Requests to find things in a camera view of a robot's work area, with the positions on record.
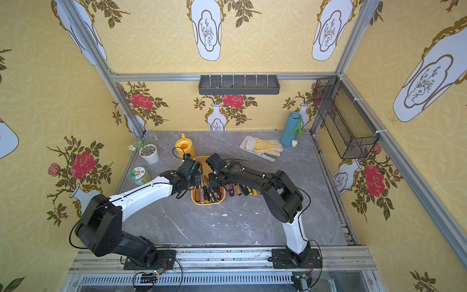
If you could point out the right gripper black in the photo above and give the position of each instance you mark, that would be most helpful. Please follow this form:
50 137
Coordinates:
213 175

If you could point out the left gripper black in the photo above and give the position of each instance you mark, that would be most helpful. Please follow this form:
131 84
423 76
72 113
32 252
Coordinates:
194 177

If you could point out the tan grip black screwdriver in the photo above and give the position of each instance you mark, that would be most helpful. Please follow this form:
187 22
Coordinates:
238 189

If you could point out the yellow storage box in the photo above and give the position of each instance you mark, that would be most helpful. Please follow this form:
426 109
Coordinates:
206 194

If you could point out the black handled screwdriver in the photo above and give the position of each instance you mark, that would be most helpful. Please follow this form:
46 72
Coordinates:
244 190

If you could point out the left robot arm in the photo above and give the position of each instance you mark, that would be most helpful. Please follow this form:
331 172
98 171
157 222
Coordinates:
100 227

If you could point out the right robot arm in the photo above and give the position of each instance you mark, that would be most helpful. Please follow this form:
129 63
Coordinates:
281 195

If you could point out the yellow watering can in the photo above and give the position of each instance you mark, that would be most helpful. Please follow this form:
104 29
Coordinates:
184 147

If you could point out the white potted plant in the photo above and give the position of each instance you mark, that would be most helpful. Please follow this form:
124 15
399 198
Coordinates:
146 149

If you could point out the round tape tin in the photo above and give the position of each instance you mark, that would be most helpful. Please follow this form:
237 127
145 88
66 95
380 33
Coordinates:
140 176

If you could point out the yellow white work glove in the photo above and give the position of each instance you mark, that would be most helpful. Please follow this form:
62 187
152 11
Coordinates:
266 149

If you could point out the teal vase with flower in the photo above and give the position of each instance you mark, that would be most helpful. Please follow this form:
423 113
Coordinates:
292 129

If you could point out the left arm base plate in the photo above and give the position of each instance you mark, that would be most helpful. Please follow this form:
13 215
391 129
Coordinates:
156 259

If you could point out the grey wall shelf rack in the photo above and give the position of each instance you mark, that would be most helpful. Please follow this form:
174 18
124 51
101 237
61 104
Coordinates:
239 84

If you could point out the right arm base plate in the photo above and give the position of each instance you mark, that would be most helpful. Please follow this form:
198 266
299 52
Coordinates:
286 259

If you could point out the black wire mesh basket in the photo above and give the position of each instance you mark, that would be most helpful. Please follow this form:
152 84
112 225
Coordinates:
349 127

